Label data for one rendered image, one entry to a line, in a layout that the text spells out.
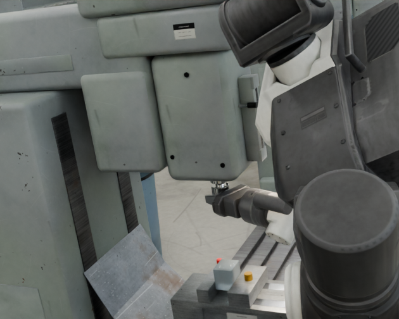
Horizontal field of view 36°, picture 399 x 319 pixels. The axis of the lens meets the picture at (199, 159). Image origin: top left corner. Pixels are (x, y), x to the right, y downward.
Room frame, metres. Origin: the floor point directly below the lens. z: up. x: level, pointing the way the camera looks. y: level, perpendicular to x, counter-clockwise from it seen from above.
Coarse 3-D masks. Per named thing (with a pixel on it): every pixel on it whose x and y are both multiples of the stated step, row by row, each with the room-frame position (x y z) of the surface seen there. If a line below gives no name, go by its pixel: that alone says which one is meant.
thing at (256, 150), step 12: (240, 84) 1.41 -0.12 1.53; (252, 84) 1.40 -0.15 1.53; (240, 96) 1.41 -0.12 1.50; (252, 96) 1.40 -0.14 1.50; (252, 108) 1.40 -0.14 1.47; (252, 120) 1.40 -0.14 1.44; (252, 132) 1.40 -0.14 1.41; (252, 144) 1.41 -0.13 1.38; (264, 144) 1.43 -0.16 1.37; (252, 156) 1.41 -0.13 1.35; (264, 156) 1.41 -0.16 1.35
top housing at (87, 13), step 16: (80, 0) 1.46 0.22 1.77; (96, 0) 1.44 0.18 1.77; (112, 0) 1.42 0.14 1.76; (128, 0) 1.40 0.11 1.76; (144, 0) 1.38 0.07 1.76; (160, 0) 1.37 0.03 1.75; (176, 0) 1.35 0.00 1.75; (192, 0) 1.33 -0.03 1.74; (208, 0) 1.32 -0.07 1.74; (224, 0) 1.31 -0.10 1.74; (96, 16) 1.46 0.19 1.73
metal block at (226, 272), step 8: (224, 264) 1.45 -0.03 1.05; (232, 264) 1.44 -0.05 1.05; (216, 272) 1.43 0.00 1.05; (224, 272) 1.42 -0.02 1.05; (232, 272) 1.41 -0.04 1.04; (240, 272) 1.46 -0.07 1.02; (216, 280) 1.43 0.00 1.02; (224, 280) 1.42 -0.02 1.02; (232, 280) 1.41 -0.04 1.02; (216, 288) 1.43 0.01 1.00; (224, 288) 1.42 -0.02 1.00
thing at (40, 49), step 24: (0, 24) 1.59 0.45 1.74; (24, 24) 1.56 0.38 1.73; (48, 24) 1.53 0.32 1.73; (72, 24) 1.50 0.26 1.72; (96, 24) 1.47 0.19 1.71; (0, 48) 1.60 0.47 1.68; (24, 48) 1.57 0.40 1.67; (48, 48) 1.53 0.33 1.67; (72, 48) 1.50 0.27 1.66; (96, 48) 1.47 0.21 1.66; (0, 72) 1.61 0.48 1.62; (24, 72) 1.57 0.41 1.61; (48, 72) 1.54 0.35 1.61; (72, 72) 1.51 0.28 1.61; (96, 72) 1.48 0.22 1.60; (120, 72) 1.45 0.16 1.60
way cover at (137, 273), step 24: (144, 240) 1.74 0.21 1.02; (96, 264) 1.54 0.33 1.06; (120, 264) 1.61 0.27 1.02; (144, 264) 1.68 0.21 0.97; (96, 288) 1.49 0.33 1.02; (120, 288) 1.55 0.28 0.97; (144, 288) 1.61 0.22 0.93; (168, 288) 1.66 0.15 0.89; (120, 312) 1.49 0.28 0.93; (144, 312) 1.53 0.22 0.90; (168, 312) 1.57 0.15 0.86
